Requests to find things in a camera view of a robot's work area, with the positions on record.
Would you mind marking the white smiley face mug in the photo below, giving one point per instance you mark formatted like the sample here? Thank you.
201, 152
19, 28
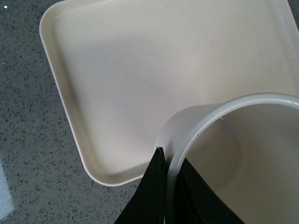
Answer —
246, 150

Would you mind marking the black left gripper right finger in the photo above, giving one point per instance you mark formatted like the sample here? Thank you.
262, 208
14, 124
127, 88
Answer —
197, 202

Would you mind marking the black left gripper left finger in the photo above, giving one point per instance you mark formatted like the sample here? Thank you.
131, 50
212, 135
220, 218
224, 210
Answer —
147, 204

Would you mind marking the cream rectangular tray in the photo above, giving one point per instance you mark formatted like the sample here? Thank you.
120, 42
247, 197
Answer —
124, 67

